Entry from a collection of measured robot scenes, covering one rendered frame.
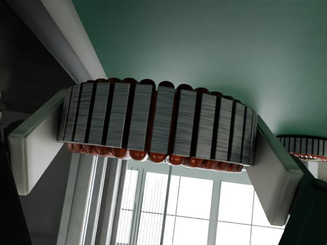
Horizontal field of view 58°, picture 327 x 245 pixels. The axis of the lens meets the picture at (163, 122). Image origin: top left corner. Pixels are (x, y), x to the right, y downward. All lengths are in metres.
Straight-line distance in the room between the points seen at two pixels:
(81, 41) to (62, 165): 0.37
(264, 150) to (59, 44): 0.16
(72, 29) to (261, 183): 0.16
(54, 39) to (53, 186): 0.40
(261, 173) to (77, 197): 0.29
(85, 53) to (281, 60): 0.16
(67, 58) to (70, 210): 0.22
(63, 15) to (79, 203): 0.26
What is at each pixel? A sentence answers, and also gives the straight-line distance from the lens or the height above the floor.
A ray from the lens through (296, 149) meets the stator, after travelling 0.58.
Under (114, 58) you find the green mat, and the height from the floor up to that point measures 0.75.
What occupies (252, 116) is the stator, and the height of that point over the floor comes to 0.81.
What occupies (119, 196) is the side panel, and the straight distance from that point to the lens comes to 0.83.
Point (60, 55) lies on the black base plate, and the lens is 0.24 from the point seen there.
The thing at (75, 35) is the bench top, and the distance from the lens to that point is 0.24.
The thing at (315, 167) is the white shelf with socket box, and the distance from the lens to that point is 1.15.
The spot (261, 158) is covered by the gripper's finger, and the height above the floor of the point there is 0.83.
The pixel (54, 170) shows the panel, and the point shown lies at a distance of 0.58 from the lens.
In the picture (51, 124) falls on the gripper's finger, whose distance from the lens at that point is 0.16.
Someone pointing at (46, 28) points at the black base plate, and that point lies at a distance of 0.21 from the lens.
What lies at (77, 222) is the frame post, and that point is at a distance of 0.41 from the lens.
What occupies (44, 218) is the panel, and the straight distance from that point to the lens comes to 0.60.
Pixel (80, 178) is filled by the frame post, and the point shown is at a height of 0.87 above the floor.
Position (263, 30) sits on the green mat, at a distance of 0.19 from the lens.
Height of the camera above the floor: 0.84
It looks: 9 degrees down
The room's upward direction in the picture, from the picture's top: 173 degrees counter-clockwise
